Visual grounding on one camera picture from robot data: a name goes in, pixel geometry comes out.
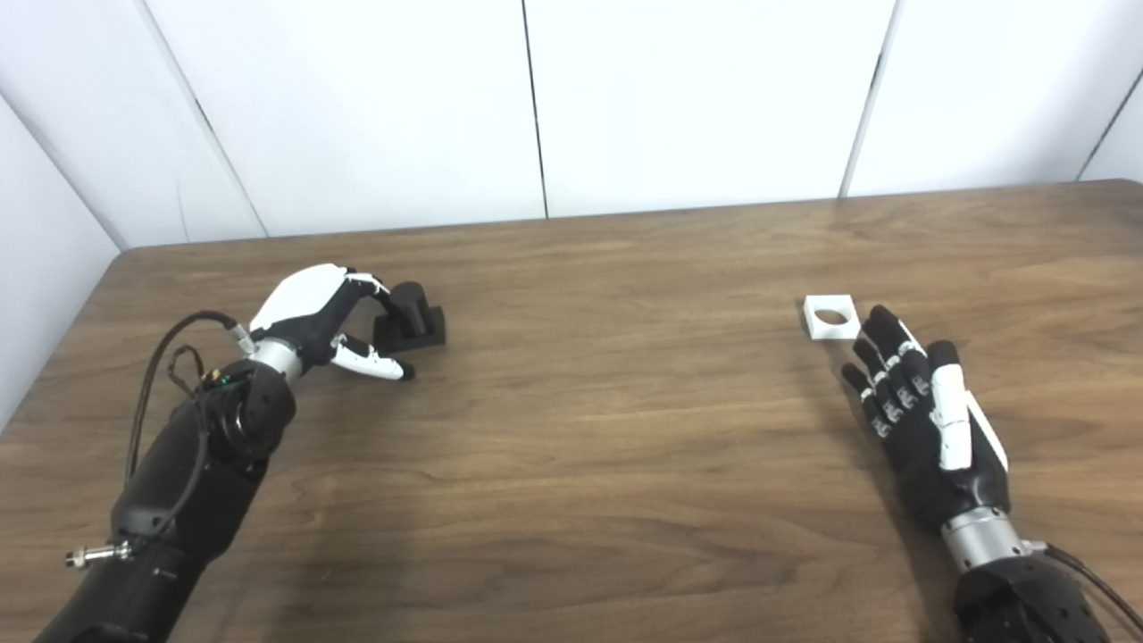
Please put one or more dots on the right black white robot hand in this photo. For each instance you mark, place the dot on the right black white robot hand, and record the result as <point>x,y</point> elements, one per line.
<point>924,469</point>

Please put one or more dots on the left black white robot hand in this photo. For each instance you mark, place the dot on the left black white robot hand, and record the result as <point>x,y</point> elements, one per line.
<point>299,295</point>

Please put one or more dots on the black peg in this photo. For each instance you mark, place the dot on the black peg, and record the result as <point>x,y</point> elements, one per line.
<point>412,308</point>

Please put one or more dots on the white square piece with hole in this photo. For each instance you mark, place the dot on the white square piece with hole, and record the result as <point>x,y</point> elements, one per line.
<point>830,330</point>

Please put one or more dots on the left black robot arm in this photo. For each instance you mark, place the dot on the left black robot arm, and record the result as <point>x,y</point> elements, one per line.
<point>179,500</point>

